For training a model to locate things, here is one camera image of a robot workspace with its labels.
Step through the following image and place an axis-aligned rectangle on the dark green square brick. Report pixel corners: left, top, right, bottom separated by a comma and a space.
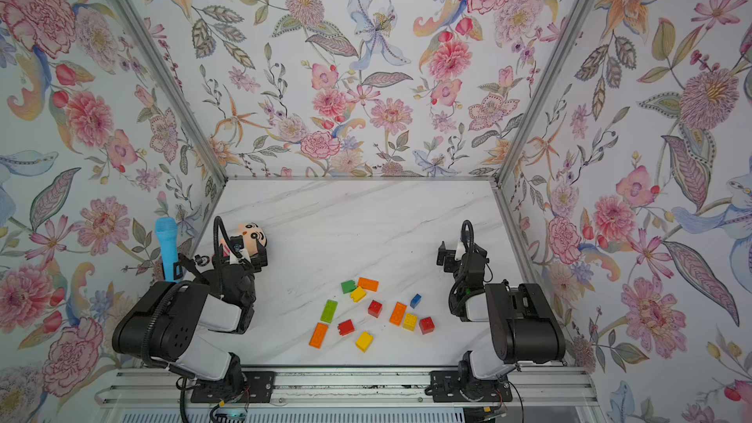
341, 280, 358, 294

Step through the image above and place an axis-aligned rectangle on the orange flat brick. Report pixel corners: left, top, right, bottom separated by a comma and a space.
309, 322, 329, 349

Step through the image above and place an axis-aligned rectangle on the red square brick right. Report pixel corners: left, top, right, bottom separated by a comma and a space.
418, 317, 435, 335

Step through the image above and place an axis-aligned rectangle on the yellow brick near green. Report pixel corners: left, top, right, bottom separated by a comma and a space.
350, 287, 366, 304

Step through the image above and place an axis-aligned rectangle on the blue small brick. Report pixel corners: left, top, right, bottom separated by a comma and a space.
409, 294, 422, 309

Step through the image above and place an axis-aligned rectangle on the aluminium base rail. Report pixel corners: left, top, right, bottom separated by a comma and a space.
93, 365, 600, 409

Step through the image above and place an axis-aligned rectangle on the red square brick centre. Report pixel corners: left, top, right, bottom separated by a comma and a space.
367, 301, 383, 318

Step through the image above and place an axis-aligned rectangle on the lime green long brick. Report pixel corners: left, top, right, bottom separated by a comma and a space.
320, 300, 338, 324

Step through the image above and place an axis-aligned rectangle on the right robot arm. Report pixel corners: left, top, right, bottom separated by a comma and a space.
437, 242, 566, 382

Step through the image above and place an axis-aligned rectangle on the plush doll pink dress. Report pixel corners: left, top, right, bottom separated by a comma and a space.
221, 222, 268, 262

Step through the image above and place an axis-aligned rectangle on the red square brick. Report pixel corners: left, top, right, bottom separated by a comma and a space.
418, 317, 435, 335
367, 301, 383, 318

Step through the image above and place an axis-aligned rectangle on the orange tall long brick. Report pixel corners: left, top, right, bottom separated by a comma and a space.
389, 302, 407, 326

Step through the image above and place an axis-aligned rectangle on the orange brick near green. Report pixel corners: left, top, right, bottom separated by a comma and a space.
358, 277, 379, 292

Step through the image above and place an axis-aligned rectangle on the yellow square brick right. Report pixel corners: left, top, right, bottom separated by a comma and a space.
401, 313, 418, 332

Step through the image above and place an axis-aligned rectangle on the blue toy microphone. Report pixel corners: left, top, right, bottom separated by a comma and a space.
154, 217, 178, 282

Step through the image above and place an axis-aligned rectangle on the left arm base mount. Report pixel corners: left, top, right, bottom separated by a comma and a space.
190, 371, 276, 405

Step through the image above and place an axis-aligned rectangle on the red long brick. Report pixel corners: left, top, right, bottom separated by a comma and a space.
338, 319, 356, 336

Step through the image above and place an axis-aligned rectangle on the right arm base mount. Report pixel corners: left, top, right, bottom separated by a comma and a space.
425, 370, 513, 403

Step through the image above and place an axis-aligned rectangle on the yellow brick front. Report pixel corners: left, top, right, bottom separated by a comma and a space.
356, 332, 374, 353

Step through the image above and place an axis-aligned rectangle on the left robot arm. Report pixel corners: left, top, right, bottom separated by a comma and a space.
112, 230, 268, 382

